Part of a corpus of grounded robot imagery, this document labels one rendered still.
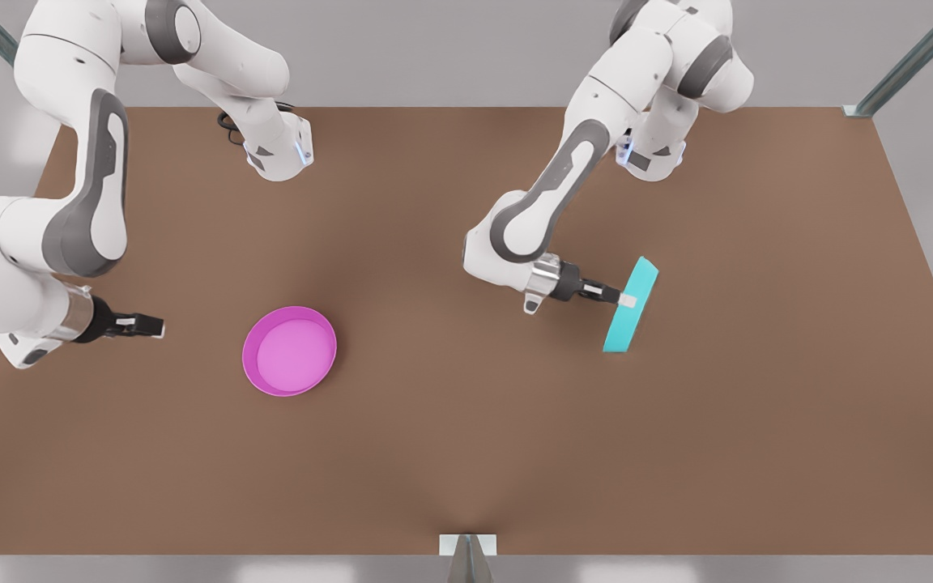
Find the blue plate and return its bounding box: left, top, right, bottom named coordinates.
left=603, top=257, right=660, bottom=355

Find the pink plate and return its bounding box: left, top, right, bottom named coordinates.
left=241, top=306, right=338, bottom=398

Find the black cable loop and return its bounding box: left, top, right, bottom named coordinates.
left=217, top=101, right=297, bottom=147

